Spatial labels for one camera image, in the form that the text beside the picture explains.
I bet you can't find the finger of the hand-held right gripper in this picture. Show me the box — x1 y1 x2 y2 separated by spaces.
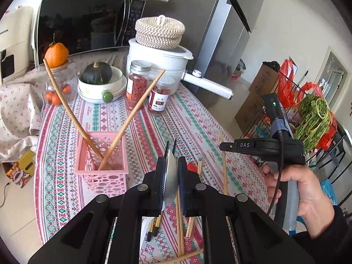
219 140 264 155

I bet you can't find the white framed window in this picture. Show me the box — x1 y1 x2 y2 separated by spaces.
313 46 346 111

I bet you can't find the long wooden cooking chopstick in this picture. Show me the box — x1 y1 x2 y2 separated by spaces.
97 69 166 171
42 58 112 170

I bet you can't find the floral drape cloth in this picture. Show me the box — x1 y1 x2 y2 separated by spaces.
0 52 130 163

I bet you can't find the white ceramic bowl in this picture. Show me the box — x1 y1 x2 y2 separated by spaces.
78 66 123 92

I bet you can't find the white plastic spoon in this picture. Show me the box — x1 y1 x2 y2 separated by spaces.
162 150 179 212

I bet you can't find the glass jar of goji berries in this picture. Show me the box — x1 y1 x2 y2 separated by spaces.
125 60 152 110

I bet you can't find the black bag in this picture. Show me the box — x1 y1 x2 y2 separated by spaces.
264 60 281 72

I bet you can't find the glass jar with wooden lid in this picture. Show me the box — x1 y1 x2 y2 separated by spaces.
41 60 79 106

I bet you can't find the bunch of green herbs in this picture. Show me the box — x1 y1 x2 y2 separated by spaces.
293 93 334 153

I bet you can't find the brown cardboard box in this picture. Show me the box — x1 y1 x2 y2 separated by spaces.
234 91 268 134
249 62 281 95

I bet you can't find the silver refrigerator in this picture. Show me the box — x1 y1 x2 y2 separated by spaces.
190 0 271 108

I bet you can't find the black floor cable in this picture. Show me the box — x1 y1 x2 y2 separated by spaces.
0 181 11 208

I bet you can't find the cream air fryer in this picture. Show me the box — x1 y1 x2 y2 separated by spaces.
0 5 35 84

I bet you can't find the blue plastic bag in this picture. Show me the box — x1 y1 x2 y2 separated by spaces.
320 178 338 206

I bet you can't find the black wire rack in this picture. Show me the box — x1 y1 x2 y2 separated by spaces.
238 70 352 176

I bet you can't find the pink plastic basket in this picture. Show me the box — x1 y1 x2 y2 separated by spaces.
74 131 129 198

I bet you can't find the yellow printed cardboard box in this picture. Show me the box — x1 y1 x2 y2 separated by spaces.
3 150 36 189

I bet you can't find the small jar with red label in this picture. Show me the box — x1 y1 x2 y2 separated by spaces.
148 75 175 113

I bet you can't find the person's right hand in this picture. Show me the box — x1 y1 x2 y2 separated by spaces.
262 163 335 240

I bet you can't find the woven lidded basket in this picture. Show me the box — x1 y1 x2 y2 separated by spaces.
135 15 185 50

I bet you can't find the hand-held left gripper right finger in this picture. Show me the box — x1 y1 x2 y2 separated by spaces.
177 156 317 264

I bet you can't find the dark green squash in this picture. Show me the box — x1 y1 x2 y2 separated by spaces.
80 62 113 85

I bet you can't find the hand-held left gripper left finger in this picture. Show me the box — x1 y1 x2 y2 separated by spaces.
27 156 168 264

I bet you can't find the orange pumpkin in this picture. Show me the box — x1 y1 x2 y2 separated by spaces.
44 34 69 68

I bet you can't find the black microwave oven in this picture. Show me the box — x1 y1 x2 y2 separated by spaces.
32 0 146 68

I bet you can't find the red plastic bag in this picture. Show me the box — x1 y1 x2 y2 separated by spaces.
278 59 299 108
295 82 337 150

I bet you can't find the person's right forearm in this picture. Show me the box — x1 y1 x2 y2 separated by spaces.
291 205 352 264

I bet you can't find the white electric pot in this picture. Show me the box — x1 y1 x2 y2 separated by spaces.
126 38 234 100

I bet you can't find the white flower-print dish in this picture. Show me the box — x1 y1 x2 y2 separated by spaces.
77 77 127 104

